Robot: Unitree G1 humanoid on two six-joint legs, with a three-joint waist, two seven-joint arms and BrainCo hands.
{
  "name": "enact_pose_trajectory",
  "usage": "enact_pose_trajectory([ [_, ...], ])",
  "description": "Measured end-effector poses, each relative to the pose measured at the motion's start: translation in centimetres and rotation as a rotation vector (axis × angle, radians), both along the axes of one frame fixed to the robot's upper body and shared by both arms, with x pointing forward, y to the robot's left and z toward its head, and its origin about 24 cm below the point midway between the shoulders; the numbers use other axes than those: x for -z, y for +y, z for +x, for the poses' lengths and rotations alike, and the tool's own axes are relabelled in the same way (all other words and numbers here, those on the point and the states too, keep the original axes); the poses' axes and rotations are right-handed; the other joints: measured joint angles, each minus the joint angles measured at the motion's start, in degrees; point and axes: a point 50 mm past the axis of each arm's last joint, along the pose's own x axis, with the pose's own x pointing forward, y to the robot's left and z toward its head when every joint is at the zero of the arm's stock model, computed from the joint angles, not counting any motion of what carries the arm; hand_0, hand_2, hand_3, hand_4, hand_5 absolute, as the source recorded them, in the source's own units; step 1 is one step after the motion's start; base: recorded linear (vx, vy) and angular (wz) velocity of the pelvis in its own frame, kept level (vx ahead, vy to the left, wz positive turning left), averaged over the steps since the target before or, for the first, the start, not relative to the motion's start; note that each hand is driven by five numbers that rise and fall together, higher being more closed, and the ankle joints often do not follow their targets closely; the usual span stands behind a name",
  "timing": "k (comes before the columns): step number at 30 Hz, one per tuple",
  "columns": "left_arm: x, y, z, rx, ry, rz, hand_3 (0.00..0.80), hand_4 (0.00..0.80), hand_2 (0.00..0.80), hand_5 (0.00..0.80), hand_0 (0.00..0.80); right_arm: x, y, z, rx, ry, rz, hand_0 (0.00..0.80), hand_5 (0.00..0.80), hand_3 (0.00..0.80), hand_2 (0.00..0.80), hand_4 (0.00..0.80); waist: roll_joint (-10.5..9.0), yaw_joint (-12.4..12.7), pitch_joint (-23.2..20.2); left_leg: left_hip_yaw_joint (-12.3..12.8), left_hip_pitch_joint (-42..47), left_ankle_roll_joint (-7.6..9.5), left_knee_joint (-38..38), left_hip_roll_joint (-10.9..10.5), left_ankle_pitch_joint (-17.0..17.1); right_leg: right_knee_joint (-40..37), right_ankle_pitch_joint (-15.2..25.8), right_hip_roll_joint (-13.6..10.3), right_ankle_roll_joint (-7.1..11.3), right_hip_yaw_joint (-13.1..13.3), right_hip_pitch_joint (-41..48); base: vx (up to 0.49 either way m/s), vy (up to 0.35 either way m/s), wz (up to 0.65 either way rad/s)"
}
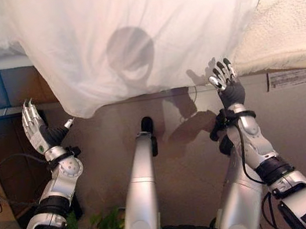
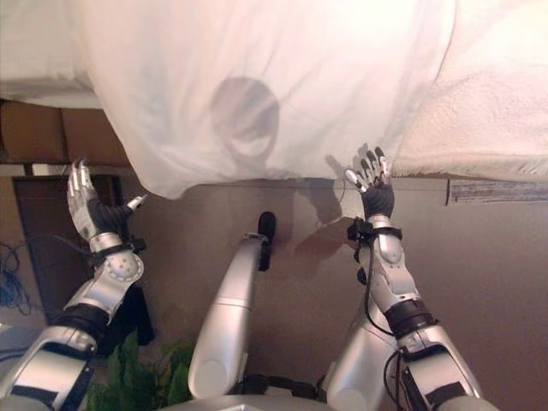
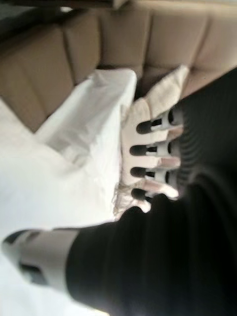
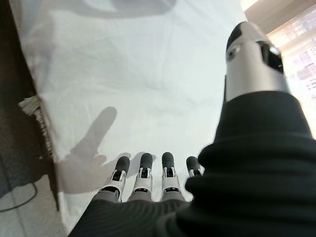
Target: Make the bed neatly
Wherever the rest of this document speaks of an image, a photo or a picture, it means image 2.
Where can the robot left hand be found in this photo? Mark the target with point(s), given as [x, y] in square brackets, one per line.
[96, 210]

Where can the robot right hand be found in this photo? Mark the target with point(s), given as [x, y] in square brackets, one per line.
[377, 201]

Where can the white duvet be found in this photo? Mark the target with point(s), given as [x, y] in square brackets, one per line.
[257, 64]

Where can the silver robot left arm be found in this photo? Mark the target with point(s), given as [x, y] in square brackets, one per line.
[85, 308]

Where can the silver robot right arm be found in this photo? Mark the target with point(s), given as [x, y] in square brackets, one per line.
[406, 299]

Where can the beige bed runner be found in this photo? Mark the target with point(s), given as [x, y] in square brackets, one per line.
[492, 107]

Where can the wooden nightstand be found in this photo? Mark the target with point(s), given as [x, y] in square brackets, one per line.
[43, 214]

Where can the brown tufted headboard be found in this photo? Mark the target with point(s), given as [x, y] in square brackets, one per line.
[64, 128]

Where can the black box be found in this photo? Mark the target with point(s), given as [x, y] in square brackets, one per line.
[139, 312]

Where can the silver robot left leg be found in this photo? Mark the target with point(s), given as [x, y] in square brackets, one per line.
[231, 308]

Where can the green potted plant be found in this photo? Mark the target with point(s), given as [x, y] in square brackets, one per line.
[141, 377]

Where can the silver robot torso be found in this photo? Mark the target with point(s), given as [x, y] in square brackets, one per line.
[205, 404]

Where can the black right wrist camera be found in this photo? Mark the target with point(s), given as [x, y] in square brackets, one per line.
[359, 229]

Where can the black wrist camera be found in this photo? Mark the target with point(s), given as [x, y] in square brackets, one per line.
[359, 229]
[137, 245]

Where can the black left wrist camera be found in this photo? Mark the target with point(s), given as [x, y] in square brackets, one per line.
[137, 245]

